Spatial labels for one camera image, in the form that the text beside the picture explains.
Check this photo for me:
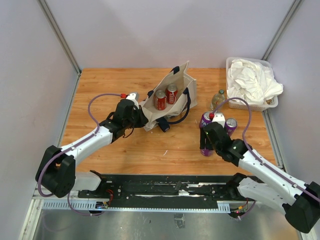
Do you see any purple Fanta can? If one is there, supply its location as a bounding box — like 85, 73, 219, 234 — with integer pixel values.
199, 111, 214, 129

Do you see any cream canvas tote bag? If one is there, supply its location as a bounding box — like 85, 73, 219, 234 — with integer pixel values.
139, 61, 197, 132

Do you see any clear glass drink bottle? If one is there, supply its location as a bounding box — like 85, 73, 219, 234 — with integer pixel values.
210, 89, 225, 110

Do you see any purple soda can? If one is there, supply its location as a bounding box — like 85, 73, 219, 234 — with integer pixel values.
224, 117, 238, 137
200, 148, 214, 157

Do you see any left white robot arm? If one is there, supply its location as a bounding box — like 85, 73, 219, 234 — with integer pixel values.
35, 95, 148, 198

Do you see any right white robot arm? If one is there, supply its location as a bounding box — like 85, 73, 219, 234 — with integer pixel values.
200, 122, 320, 234

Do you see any red soda can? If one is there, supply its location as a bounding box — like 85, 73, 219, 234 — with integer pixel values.
165, 83, 178, 105
154, 90, 167, 111

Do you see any white plastic basket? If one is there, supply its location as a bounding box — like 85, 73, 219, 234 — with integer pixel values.
225, 56, 279, 110

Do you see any crumpled white cloth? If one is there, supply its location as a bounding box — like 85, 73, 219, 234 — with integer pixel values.
226, 58, 284, 106

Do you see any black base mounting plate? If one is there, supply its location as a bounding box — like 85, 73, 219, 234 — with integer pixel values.
77, 174, 248, 210

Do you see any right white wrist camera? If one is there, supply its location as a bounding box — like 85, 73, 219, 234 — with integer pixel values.
209, 112, 226, 128

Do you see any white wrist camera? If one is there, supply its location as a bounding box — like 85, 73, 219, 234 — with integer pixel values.
121, 92, 139, 107
209, 112, 226, 128

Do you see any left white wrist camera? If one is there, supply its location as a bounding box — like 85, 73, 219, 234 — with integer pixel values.
121, 92, 139, 107

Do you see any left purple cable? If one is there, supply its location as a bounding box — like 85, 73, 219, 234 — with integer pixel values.
37, 92, 126, 217

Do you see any purple cable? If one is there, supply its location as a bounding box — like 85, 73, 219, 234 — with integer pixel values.
37, 92, 126, 217
209, 97, 320, 221

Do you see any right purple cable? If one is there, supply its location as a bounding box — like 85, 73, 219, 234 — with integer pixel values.
209, 97, 320, 221

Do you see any aluminium rail frame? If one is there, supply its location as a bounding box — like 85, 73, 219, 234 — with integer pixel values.
18, 178, 320, 240

